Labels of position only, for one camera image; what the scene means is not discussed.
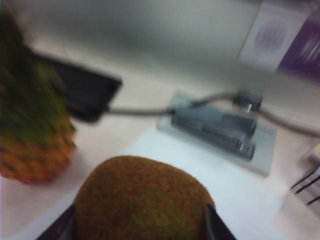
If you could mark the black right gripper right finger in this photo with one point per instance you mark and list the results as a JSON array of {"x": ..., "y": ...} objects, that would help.
[{"x": 215, "y": 227}]

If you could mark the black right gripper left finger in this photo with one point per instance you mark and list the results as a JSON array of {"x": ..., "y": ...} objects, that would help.
[{"x": 65, "y": 227}]

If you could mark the brown kiwi fruit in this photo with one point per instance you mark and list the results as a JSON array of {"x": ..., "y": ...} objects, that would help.
[{"x": 142, "y": 200}]

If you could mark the plastic pineapple with green crown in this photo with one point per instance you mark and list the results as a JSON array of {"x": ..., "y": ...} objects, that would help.
[{"x": 32, "y": 125}]

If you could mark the white paper sheet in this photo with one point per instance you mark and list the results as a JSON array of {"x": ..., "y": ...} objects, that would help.
[{"x": 175, "y": 150}]

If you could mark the grey stapler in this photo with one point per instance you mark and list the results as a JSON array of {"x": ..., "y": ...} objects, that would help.
[{"x": 217, "y": 130}]

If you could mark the black flat tray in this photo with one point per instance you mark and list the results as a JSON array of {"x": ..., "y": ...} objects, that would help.
[{"x": 87, "y": 87}]

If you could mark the purple and white name plate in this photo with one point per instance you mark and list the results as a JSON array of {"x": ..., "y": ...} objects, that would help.
[{"x": 280, "y": 37}]

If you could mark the frosted glass desk partition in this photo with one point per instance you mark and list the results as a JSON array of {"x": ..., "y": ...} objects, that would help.
[{"x": 150, "y": 37}]

